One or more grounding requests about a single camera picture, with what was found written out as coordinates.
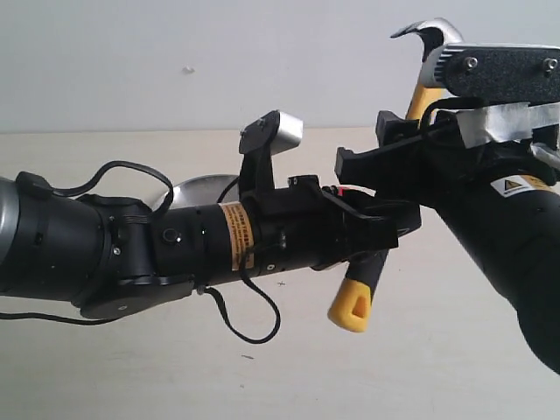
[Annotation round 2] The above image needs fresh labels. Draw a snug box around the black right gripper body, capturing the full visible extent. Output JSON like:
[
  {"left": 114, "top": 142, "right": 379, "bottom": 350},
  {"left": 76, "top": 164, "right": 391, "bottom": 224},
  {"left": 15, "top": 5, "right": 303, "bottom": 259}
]
[{"left": 419, "top": 98, "right": 559, "bottom": 197}]

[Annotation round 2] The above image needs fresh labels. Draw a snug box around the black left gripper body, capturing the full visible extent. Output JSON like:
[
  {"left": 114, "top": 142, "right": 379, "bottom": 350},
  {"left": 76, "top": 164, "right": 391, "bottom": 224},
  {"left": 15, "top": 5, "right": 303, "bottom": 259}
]
[{"left": 241, "top": 175, "right": 354, "bottom": 277}]

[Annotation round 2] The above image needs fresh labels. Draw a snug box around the yellow black claw hammer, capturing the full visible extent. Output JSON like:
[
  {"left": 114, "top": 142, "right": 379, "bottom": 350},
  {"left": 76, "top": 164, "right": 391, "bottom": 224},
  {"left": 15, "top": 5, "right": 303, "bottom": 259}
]
[{"left": 327, "top": 17, "right": 464, "bottom": 333}]

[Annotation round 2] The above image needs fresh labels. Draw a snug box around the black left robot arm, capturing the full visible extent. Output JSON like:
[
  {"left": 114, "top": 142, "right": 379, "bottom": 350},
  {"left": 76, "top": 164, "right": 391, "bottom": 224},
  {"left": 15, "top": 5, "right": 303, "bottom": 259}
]
[{"left": 1, "top": 173, "right": 421, "bottom": 319}]

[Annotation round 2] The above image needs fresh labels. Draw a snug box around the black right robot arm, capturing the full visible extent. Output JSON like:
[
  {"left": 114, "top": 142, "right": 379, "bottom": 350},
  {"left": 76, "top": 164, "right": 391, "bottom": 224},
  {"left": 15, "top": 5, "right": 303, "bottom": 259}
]
[{"left": 334, "top": 98, "right": 559, "bottom": 371}]

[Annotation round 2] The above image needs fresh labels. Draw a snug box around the round stainless steel plate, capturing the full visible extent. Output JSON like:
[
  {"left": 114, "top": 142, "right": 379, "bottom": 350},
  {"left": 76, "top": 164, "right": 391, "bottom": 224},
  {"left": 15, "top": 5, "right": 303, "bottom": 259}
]
[{"left": 166, "top": 174, "right": 239, "bottom": 214}]

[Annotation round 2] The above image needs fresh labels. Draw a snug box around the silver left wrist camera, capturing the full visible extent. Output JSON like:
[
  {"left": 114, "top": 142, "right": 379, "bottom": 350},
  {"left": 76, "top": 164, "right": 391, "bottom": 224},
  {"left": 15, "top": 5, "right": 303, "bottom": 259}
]
[{"left": 238, "top": 110, "right": 304, "bottom": 197}]

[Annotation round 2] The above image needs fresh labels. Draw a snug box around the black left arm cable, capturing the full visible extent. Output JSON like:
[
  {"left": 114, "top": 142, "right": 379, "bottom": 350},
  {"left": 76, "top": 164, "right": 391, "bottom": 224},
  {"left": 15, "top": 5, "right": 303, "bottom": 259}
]
[{"left": 0, "top": 159, "right": 282, "bottom": 344}]

